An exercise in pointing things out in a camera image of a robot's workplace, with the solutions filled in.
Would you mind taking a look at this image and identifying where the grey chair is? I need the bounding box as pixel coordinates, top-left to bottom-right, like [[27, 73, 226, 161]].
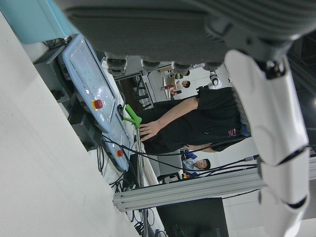
[[157, 153, 185, 185]]

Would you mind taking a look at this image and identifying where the blue teach pendant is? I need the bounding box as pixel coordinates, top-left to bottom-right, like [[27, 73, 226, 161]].
[[61, 33, 125, 134], [101, 118, 133, 173]]

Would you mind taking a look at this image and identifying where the teal cabinet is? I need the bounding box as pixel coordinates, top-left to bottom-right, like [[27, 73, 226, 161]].
[[0, 0, 79, 45]]

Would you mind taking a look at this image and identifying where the black finned box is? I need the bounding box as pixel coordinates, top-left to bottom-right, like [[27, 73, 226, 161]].
[[68, 110, 102, 151]]

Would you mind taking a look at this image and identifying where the green-handled reacher grabber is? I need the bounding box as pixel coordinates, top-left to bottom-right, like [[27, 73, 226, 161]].
[[122, 104, 150, 237]]

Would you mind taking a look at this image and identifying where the aluminium profile beam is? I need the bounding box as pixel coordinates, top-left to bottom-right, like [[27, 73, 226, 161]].
[[113, 170, 267, 212]]

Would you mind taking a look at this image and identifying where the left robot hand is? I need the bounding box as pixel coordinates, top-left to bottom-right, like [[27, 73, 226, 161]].
[[53, 0, 316, 237]]

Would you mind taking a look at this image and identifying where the aluminium shelf rack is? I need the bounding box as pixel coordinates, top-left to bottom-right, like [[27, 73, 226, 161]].
[[114, 70, 158, 111]]

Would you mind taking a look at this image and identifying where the black monitor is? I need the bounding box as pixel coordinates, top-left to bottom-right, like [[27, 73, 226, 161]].
[[157, 197, 229, 237]]

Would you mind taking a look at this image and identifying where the seated person in blue shirt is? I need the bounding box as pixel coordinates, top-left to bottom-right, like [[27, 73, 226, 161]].
[[182, 152, 212, 178]]

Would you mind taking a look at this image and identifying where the person in black shirt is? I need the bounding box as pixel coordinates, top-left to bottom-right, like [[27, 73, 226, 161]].
[[139, 86, 251, 155]]

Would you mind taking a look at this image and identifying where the grey metal controller box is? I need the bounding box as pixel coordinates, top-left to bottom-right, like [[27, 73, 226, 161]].
[[33, 44, 74, 103]]

